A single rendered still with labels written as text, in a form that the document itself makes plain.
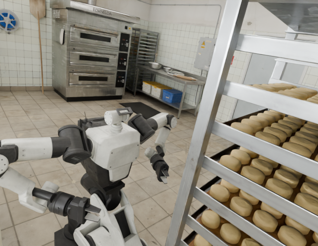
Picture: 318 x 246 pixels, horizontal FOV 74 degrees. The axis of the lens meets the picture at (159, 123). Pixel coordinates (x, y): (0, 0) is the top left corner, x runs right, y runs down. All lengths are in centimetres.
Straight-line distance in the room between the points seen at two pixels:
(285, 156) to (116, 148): 76
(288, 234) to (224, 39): 42
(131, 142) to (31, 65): 488
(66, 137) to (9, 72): 482
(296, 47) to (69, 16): 462
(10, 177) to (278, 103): 91
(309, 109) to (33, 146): 88
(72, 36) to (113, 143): 398
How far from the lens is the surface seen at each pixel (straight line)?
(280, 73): 87
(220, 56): 44
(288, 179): 57
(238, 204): 57
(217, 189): 59
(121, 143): 105
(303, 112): 43
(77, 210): 99
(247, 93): 45
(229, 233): 63
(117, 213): 132
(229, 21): 45
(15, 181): 100
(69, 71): 496
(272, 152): 45
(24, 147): 95
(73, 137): 100
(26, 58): 576
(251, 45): 45
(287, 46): 44
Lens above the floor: 156
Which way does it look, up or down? 20 degrees down
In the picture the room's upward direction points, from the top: 11 degrees clockwise
